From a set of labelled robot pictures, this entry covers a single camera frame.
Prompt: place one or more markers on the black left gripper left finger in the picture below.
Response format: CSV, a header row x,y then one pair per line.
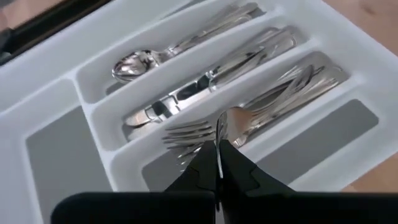
x,y
202,174

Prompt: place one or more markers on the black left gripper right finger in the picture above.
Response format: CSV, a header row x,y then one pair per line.
x,y
239,177

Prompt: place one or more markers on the white cutlery tray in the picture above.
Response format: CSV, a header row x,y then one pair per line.
x,y
62,93

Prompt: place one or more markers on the silver spoon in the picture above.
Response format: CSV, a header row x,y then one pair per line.
x,y
242,14
136,63
217,21

